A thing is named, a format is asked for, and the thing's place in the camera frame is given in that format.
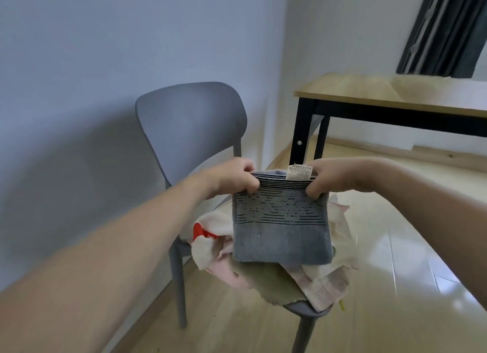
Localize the grey plastic chair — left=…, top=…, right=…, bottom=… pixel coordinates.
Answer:
left=135, top=81, right=335, bottom=353

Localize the wooden table with black legs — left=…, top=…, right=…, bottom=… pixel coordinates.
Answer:
left=293, top=72, right=487, bottom=163

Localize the olive floral cloth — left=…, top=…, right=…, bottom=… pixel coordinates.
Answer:
left=243, top=265, right=308, bottom=307

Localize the pink towel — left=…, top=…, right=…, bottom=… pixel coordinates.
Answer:
left=207, top=250, right=353, bottom=313

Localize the person's left forearm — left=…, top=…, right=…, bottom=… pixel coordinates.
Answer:
left=0, top=173, right=218, bottom=353

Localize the person's right forearm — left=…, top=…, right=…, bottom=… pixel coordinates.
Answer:
left=354, top=158, right=487, bottom=311

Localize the person's left hand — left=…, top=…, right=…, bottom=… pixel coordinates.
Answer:
left=205, top=157, right=261, bottom=201

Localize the cream towel with red band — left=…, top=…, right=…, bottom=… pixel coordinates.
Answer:
left=190, top=193, right=360, bottom=273

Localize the grey-blue striped towel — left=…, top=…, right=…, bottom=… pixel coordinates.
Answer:
left=231, top=165, right=335, bottom=266

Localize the person's right hand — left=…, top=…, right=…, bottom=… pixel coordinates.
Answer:
left=304, top=157, right=385, bottom=198

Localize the dark grey curtain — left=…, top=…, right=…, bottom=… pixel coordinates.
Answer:
left=395, top=0, right=487, bottom=79

